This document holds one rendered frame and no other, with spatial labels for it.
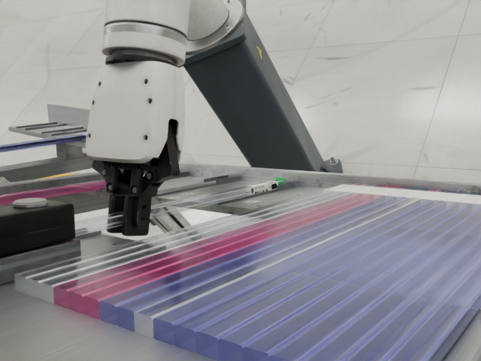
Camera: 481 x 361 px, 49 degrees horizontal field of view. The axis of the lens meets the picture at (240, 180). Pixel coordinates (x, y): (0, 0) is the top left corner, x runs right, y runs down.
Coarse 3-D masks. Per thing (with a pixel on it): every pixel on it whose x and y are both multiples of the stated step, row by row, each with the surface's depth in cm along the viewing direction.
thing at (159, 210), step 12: (276, 180) 76; (216, 192) 66; (228, 192) 66; (240, 192) 68; (252, 192) 70; (156, 204) 58; (168, 204) 58; (180, 204) 59; (192, 204) 61; (204, 204) 62; (108, 216) 51; (120, 216) 52; (156, 216) 56; (84, 228) 49; (96, 228) 50
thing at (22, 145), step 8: (64, 136) 102; (72, 136) 102; (80, 136) 104; (8, 144) 94; (16, 144) 94; (24, 144) 95; (32, 144) 96; (40, 144) 98; (48, 144) 99; (56, 144) 100; (0, 152) 92
